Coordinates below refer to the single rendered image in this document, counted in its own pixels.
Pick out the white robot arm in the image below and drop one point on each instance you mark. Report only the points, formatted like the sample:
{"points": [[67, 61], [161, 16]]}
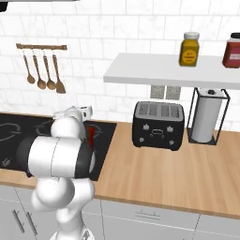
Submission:
{"points": [[59, 156]]}

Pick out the grey wall socket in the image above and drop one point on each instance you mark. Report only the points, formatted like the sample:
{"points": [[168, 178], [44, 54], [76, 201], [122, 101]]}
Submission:
{"points": [[173, 93], [157, 92]]}

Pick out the wooden utensil rail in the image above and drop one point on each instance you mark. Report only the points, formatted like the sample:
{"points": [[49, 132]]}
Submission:
{"points": [[40, 47]]}

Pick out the wooden spatula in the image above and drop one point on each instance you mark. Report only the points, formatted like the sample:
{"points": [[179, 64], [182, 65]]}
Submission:
{"points": [[60, 87]]}

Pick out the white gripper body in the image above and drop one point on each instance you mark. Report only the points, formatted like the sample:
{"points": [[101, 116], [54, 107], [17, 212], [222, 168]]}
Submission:
{"points": [[86, 112]]}

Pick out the white wall shelf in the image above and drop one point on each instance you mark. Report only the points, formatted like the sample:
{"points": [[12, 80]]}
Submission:
{"points": [[162, 71]]}

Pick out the black toaster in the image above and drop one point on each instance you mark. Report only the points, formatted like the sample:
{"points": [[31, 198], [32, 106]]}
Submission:
{"points": [[157, 131]]}

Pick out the red pot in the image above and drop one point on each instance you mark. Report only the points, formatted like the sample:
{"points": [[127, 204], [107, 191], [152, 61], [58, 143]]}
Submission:
{"points": [[91, 136]]}

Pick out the red jar with black lid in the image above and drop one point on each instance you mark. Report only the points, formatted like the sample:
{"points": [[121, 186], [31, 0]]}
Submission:
{"points": [[232, 53]]}

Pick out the black paper towel holder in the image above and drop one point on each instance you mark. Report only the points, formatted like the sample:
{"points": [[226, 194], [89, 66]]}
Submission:
{"points": [[218, 137]]}

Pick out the grey cupboard door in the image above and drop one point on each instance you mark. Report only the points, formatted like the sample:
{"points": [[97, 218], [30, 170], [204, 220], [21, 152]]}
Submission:
{"points": [[7, 222], [140, 231], [42, 228]]}

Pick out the grey drawer front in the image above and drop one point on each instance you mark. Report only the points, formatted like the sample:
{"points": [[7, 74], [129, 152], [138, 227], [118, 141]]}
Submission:
{"points": [[218, 225], [175, 215]]}

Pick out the black hob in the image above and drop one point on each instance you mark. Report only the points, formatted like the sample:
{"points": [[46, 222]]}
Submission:
{"points": [[18, 131]]}

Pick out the small wooden spoon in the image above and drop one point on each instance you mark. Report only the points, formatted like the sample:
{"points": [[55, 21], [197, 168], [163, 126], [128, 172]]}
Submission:
{"points": [[30, 78]]}

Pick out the yellow jar with grey lid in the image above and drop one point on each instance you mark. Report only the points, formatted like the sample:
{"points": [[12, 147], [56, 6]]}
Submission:
{"points": [[189, 51]]}

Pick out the white paper towel roll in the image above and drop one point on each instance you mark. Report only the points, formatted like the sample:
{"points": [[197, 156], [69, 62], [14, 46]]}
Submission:
{"points": [[204, 118]]}

